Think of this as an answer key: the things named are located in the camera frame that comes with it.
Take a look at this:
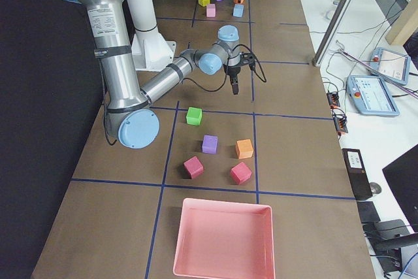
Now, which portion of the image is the light blue foam block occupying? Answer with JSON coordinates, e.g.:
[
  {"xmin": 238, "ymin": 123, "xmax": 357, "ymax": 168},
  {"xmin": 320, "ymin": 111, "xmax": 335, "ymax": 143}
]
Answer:
[{"xmin": 233, "ymin": 4, "xmax": 245, "ymax": 18}]

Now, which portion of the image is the pink foam block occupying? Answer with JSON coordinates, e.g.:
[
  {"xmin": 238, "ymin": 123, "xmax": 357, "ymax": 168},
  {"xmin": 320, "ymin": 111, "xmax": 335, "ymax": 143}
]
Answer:
[{"xmin": 206, "ymin": 3, "xmax": 216, "ymax": 18}]

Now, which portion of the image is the green foam block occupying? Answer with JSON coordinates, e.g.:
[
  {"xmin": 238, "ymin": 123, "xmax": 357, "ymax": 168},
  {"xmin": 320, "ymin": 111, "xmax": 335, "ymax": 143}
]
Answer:
[{"xmin": 186, "ymin": 107, "xmax": 202, "ymax": 125}]

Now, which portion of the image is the near purple foam block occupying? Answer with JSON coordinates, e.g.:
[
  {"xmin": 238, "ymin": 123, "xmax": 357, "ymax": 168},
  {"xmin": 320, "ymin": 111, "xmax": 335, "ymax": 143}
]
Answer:
[{"xmin": 202, "ymin": 135, "xmax": 218, "ymax": 154}]

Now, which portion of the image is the near orange foam block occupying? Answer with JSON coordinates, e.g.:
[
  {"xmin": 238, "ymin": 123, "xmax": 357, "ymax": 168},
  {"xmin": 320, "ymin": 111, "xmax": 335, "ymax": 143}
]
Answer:
[{"xmin": 235, "ymin": 139, "xmax": 254, "ymax": 159}]

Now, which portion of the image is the dark red foam block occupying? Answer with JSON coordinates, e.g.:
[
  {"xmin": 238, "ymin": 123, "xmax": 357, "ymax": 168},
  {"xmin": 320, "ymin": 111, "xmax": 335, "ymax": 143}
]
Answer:
[{"xmin": 183, "ymin": 156, "xmax": 204, "ymax": 179}]

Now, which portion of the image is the far orange black connector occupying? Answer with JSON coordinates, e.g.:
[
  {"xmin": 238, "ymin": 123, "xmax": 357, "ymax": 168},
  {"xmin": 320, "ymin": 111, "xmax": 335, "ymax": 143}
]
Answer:
[{"xmin": 327, "ymin": 91, "xmax": 340, "ymax": 109}]

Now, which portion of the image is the orange black connector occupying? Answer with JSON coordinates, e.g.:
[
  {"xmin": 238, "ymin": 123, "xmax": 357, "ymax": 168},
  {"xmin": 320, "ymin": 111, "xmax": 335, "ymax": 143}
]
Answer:
[
  {"xmin": 332, "ymin": 113, "xmax": 348, "ymax": 136},
  {"xmin": 327, "ymin": 91, "xmax": 340, "ymax": 109}
]

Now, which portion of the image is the near orange black connector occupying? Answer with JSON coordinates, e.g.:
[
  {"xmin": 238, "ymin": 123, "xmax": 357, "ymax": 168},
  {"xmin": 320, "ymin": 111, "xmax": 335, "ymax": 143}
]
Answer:
[{"xmin": 332, "ymin": 113, "xmax": 348, "ymax": 136}]

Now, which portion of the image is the near teach pendant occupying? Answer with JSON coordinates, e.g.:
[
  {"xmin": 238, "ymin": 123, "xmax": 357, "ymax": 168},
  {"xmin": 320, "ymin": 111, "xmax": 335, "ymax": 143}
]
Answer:
[{"xmin": 346, "ymin": 75, "xmax": 400, "ymax": 117}]

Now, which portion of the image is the teach pendant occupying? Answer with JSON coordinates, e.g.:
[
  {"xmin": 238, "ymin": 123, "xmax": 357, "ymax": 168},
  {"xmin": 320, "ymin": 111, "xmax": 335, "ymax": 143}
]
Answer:
[
  {"xmin": 346, "ymin": 75, "xmax": 400, "ymax": 117},
  {"xmin": 370, "ymin": 47, "xmax": 411, "ymax": 86}
]

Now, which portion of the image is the far teach pendant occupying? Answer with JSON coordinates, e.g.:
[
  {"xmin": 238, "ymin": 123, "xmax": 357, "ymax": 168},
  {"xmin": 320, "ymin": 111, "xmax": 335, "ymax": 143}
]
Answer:
[{"xmin": 370, "ymin": 47, "xmax": 411, "ymax": 86}]

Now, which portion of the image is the pink plastic tray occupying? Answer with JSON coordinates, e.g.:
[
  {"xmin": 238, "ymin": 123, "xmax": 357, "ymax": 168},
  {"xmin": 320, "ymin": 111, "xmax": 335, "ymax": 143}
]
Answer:
[{"xmin": 173, "ymin": 198, "xmax": 276, "ymax": 278}]

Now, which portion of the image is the black power adapter box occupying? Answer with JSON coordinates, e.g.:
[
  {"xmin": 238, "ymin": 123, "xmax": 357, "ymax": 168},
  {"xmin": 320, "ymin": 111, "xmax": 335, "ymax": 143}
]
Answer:
[{"xmin": 342, "ymin": 148, "xmax": 372, "ymax": 201}]

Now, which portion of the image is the wooden board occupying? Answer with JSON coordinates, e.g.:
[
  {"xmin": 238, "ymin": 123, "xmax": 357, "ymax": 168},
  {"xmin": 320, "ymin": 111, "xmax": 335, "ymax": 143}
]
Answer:
[{"xmin": 385, "ymin": 0, "xmax": 418, "ymax": 46}]

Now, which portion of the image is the black monitor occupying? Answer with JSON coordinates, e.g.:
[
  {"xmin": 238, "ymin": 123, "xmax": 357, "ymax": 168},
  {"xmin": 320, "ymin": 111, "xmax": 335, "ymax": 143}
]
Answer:
[{"xmin": 383, "ymin": 150, "xmax": 417, "ymax": 231}]

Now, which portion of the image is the black monitor stand base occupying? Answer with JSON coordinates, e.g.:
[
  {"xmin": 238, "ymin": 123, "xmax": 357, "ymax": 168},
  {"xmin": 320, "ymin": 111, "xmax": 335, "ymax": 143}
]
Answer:
[{"xmin": 362, "ymin": 220, "xmax": 410, "ymax": 255}]

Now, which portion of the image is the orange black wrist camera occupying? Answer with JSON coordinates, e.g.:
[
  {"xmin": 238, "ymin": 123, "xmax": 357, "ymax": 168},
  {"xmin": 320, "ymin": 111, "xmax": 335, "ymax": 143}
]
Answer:
[{"xmin": 239, "ymin": 52, "xmax": 256, "ymax": 71}]

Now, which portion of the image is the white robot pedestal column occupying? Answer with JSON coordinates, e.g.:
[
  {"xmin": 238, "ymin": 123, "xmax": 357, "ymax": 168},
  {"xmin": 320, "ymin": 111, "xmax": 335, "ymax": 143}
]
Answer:
[{"xmin": 127, "ymin": 0, "xmax": 176, "ymax": 72}]

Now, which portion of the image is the aluminium frame post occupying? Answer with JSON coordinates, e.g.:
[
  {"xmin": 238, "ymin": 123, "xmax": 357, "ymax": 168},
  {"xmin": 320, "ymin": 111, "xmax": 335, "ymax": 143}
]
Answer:
[{"xmin": 312, "ymin": 0, "xmax": 352, "ymax": 67}]

